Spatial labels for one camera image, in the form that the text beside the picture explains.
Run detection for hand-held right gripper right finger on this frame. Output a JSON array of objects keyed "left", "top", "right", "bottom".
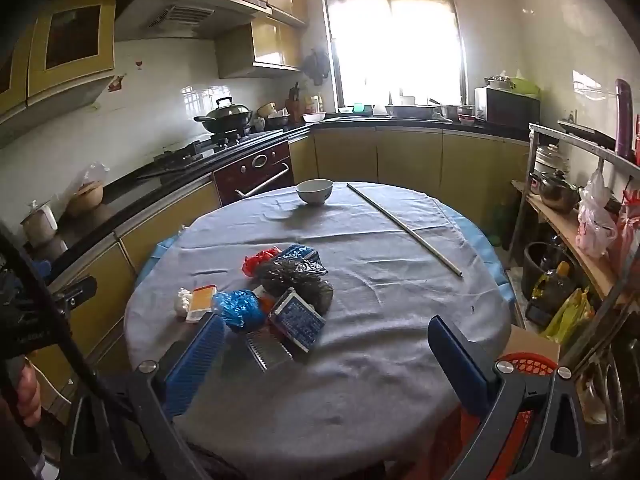
[{"left": 427, "top": 315, "right": 596, "bottom": 480}]

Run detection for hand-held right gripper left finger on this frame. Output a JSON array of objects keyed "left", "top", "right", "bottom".
[{"left": 62, "top": 312, "right": 228, "bottom": 480}]

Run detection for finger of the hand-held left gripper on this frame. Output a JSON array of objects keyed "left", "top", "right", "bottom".
[{"left": 47, "top": 276, "right": 98, "bottom": 311}]

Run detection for white orange box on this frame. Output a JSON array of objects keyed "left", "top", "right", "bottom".
[{"left": 185, "top": 285, "right": 218, "bottom": 323}]

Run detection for blue plastic bag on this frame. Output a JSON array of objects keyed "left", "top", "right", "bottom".
[{"left": 212, "top": 289, "right": 266, "bottom": 333}]

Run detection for red plastic basket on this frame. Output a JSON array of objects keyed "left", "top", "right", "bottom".
[{"left": 435, "top": 352, "right": 560, "bottom": 480}]

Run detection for blue patterned packet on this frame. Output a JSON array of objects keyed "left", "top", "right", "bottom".
[
  {"left": 267, "top": 287, "right": 326, "bottom": 352},
  {"left": 280, "top": 243, "right": 323, "bottom": 268}
]

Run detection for red plastic bag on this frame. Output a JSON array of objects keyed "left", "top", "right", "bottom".
[{"left": 242, "top": 246, "right": 282, "bottom": 278}]

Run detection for black plastic bag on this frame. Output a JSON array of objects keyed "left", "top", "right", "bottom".
[{"left": 255, "top": 255, "right": 335, "bottom": 316}]

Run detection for person's left hand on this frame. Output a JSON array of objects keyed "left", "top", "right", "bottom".
[{"left": 10, "top": 355, "right": 43, "bottom": 428}]

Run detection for cardboard box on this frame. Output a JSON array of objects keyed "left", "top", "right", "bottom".
[{"left": 505, "top": 325, "right": 561, "bottom": 361}]

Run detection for white container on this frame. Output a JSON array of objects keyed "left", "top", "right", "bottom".
[{"left": 21, "top": 200, "right": 58, "bottom": 246}]

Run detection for blue table cover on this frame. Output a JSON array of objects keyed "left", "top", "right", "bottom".
[{"left": 135, "top": 197, "right": 516, "bottom": 311}]

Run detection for plastic wrapped bowl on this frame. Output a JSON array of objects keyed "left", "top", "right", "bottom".
[{"left": 65, "top": 160, "right": 111, "bottom": 216}]

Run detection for yellow plastic bag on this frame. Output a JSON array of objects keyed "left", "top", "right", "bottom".
[{"left": 542, "top": 287, "right": 593, "bottom": 343}]

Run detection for cooking oil bottle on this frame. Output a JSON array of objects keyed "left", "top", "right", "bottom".
[{"left": 530, "top": 260, "right": 576, "bottom": 326}]

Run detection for black bucket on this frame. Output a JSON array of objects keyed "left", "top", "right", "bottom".
[{"left": 521, "top": 241, "right": 566, "bottom": 301}]

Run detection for long wooden stick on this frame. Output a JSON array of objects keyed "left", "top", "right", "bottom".
[{"left": 346, "top": 183, "right": 463, "bottom": 278}]

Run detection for green bottle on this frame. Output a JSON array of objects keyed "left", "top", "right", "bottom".
[{"left": 487, "top": 202, "right": 516, "bottom": 248}]

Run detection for metal shelf rack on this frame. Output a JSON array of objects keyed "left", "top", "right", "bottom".
[{"left": 507, "top": 122, "right": 640, "bottom": 411}]

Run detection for gas stove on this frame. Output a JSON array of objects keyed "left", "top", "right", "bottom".
[{"left": 135, "top": 132, "right": 251, "bottom": 181}]

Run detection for pink white plastic bag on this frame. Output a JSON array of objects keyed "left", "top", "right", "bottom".
[{"left": 575, "top": 170, "right": 618, "bottom": 258}]

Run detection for steel pot with lid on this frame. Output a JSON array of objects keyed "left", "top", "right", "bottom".
[{"left": 540, "top": 170, "right": 581, "bottom": 212}]

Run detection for maroon oven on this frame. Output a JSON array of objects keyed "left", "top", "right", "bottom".
[{"left": 212, "top": 141, "right": 296, "bottom": 206}]

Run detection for red shopping bag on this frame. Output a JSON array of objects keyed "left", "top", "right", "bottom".
[{"left": 612, "top": 185, "right": 640, "bottom": 291}]

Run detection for white ceramic bowl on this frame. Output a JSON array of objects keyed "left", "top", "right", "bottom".
[{"left": 296, "top": 179, "right": 334, "bottom": 206}]

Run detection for yellow base cabinets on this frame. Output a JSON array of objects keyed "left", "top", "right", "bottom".
[{"left": 30, "top": 125, "right": 531, "bottom": 401}]

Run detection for stacked steel steamer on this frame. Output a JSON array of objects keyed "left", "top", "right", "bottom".
[{"left": 532, "top": 144, "right": 571, "bottom": 176}]

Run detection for black wok with lid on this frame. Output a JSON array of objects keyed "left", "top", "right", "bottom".
[{"left": 194, "top": 96, "right": 253, "bottom": 135}]

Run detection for yellow glass door cabinet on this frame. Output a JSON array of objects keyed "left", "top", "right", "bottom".
[{"left": 0, "top": 0, "right": 118, "bottom": 146}]

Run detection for microwave oven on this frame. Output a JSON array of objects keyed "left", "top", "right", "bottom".
[{"left": 474, "top": 86, "right": 542, "bottom": 128}]

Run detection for black induction cooker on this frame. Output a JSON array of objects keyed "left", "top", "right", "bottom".
[{"left": 557, "top": 120, "right": 616, "bottom": 148}]

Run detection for knife block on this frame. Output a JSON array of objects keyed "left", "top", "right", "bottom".
[{"left": 286, "top": 82, "right": 306, "bottom": 123}]

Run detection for purple bottle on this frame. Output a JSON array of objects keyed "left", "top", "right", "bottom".
[{"left": 615, "top": 78, "right": 635, "bottom": 161}]

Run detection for range hood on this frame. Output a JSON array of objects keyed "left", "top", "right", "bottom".
[{"left": 115, "top": 0, "right": 273, "bottom": 41}]

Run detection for hanging dark bag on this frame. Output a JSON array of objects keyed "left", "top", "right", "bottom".
[{"left": 302, "top": 47, "right": 331, "bottom": 86}]

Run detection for window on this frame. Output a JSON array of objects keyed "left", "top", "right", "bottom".
[{"left": 320, "top": 0, "right": 468, "bottom": 106}]

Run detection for black cable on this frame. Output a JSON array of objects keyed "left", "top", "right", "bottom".
[{"left": 0, "top": 220, "right": 136, "bottom": 421}]

